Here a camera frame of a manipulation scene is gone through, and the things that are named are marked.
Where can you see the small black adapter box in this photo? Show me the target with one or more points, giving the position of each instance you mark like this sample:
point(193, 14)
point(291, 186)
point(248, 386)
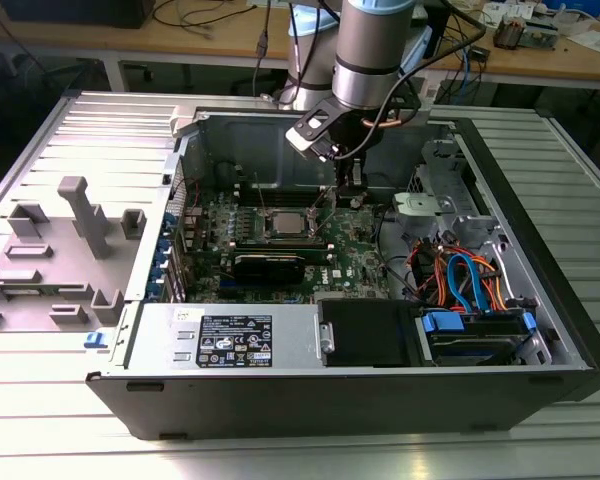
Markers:
point(480, 54)

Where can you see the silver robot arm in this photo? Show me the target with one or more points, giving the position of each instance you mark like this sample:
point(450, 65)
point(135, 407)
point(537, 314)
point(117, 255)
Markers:
point(370, 45)

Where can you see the CPU socket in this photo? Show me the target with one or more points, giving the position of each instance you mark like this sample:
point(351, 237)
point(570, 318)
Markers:
point(268, 231)

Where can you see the hard disk in blue carrier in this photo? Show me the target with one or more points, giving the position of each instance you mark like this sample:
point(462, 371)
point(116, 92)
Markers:
point(442, 321)

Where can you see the silver drive cage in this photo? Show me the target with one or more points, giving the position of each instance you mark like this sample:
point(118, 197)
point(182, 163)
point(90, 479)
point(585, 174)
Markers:
point(437, 150)

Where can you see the finned CPU cooler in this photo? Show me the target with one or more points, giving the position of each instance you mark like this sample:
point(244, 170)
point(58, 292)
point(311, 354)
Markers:
point(510, 35)

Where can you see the blue plastic clip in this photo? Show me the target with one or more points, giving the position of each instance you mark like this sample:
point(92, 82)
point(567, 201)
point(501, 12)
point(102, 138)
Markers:
point(94, 340)

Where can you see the wooden desk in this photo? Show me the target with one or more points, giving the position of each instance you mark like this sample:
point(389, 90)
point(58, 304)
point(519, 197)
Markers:
point(130, 42)

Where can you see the black tower box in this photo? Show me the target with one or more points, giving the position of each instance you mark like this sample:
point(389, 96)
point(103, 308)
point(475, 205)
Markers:
point(442, 35)

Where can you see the green RAM stick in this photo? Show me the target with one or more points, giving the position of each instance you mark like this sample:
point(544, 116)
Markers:
point(45, 290)

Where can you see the white paper sheet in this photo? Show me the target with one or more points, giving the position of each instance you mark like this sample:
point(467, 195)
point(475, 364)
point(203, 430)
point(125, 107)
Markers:
point(597, 42)

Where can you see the grey corner block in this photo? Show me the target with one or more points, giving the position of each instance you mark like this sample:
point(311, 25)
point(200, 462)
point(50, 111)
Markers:
point(182, 120)

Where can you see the silver wrist camera black plate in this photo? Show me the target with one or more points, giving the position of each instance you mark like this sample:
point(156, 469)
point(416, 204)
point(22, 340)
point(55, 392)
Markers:
point(310, 125)

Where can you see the large black box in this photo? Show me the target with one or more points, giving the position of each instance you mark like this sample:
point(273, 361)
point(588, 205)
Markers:
point(80, 12)

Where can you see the grey metal component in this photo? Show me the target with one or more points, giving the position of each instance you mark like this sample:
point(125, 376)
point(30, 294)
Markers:
point(542, 35)

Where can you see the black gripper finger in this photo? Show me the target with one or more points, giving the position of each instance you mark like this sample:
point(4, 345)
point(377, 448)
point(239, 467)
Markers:
point(352, 175)

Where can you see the silver coin battery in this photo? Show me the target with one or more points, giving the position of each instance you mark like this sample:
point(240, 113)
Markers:
point(355, 202)

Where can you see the silver bracket plate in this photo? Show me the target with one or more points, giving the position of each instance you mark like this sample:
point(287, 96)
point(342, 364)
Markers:
point(420, 206)

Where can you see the silver CPU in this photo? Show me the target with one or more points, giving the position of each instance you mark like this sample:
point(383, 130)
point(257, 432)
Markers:
point(289, 223)

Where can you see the green motherboard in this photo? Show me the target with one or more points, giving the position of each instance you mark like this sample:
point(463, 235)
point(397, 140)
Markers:
point(350, 245)

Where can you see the silver power supply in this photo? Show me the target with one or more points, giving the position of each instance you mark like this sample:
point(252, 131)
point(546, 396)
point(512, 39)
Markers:
point(290, 340)

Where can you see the white printed card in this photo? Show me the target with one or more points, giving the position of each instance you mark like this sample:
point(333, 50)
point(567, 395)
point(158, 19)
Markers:
point(500, 12)

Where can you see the grey parts rack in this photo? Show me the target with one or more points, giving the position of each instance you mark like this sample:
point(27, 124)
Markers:
point(55, 260)

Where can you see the black graphics card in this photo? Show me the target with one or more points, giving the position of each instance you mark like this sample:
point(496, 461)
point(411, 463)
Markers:
point(267, 270)

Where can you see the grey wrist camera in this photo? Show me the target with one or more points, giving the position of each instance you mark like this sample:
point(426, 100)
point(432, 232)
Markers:
point(415, 107)

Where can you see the black PC case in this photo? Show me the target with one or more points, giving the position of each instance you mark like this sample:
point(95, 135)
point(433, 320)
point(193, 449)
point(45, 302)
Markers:
point(330, 405)

